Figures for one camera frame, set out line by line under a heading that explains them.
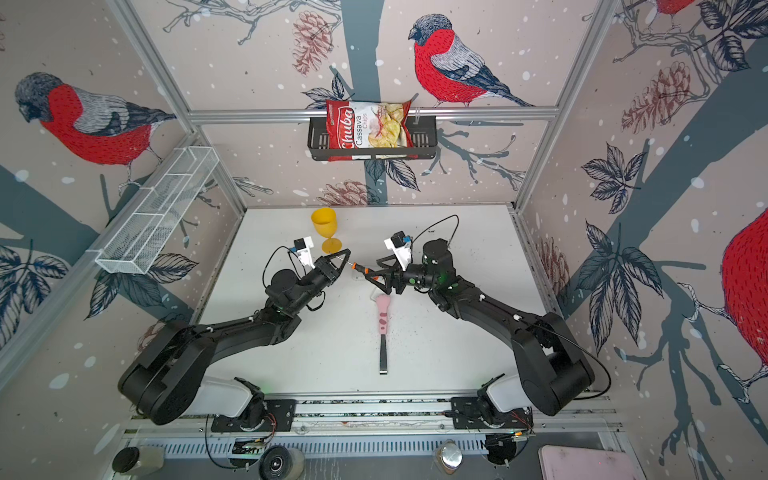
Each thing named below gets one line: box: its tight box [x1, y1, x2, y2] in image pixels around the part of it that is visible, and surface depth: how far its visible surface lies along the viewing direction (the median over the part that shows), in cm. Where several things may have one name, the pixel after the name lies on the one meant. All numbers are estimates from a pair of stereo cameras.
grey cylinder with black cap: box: [112, 446, 165, 476], surface depth 62 cm
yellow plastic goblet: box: [311, 207, 342, 254], surface depth 101 cm
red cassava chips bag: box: [325, 99, 419, 162], surface depth 89 cm
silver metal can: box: [436, 438, 463, 475], surface depth 60 cm
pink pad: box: [538, 445, 647, 480], surface depth 67 cm
